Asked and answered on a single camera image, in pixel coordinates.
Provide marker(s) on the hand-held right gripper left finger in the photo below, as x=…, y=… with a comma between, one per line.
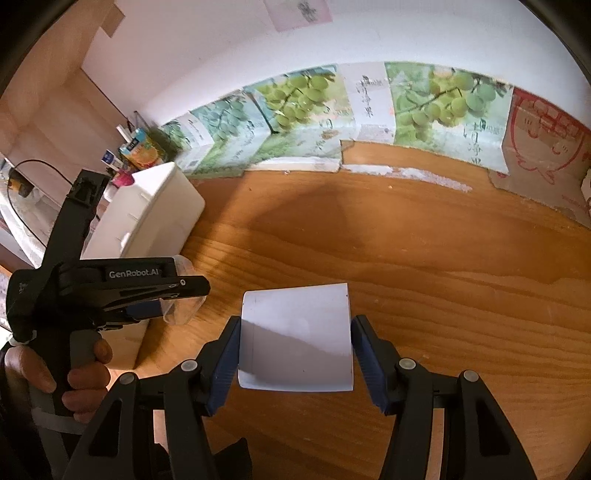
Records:
x=226, y=364

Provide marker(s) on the white square box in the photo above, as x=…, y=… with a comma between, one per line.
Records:
x=295, y=332

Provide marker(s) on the wooden cabinet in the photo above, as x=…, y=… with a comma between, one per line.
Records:
x=55, y=106

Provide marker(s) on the small clear plastic cup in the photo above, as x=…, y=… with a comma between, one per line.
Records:
x=184, y=309

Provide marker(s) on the pink cup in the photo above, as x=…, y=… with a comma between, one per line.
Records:
x=122, y=179

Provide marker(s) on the orange juice carton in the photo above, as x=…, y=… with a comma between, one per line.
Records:
x=143, y=154

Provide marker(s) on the person's left hand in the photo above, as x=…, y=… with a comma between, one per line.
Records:
x=85, y=378

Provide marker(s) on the yellow black device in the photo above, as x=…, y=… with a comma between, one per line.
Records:
x=18, y=187

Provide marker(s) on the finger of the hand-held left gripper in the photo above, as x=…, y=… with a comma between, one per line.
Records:
x=152, y=290

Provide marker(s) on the white storage box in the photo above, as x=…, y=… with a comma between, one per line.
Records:
x=147, y=217

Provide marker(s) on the brown cardboard with red print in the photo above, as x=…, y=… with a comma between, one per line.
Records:
x=545, y=152

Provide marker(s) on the pink paper on wall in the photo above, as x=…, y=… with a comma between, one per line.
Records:
x=300, y=14

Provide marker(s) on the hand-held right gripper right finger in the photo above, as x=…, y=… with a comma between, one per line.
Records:
x=369, y=364

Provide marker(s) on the small blue white carton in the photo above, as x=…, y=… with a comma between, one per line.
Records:
x=111, y=159

